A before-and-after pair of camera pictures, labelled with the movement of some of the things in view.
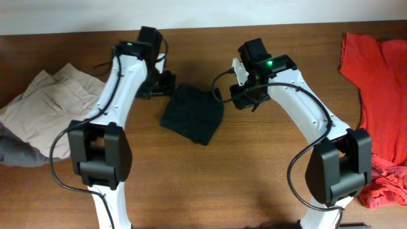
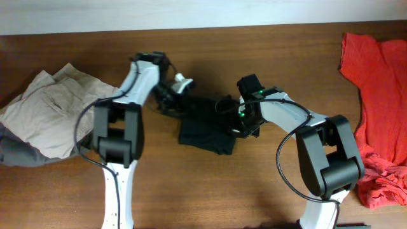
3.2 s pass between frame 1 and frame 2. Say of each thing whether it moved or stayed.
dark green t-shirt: moved
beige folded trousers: stayed
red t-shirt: stayed
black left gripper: moved
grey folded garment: stayed
